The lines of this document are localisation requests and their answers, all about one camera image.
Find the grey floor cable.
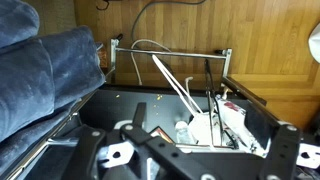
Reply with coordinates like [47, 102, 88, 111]
[130, 0, 208, 44]

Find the orange white card box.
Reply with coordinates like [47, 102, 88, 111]
[149, 125, 175, 145]

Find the black rack base board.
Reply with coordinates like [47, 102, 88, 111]
[24, 83, 249, 180]

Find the white braided cable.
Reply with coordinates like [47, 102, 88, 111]
[129, 39, 173, 86]

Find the orange cardboard box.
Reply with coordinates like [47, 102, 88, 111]
[96, 41, 109, 69]

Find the thin black wire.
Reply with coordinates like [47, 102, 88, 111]
[95, 0, 112, 11]

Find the clear plastic bottle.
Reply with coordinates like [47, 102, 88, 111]
[174, 120, 196, 146]

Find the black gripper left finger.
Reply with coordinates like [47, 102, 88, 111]
[61, 102, 218, 180]

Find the white red stained cloth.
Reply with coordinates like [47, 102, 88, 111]
[188, 94, 271, 158]

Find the white lined waste bin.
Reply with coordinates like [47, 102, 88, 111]
[308, 23, 320, 64]

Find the black coat hanger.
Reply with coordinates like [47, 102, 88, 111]
[203, 59, 239, 149]

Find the blue plush robe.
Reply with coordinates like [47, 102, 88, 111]
[0, 0, 107, 168]

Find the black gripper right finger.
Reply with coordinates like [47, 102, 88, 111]
[244, 106, 301, 180]

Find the white plastic coat hanger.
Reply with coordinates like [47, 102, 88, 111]
[151, 54, 205, 118]

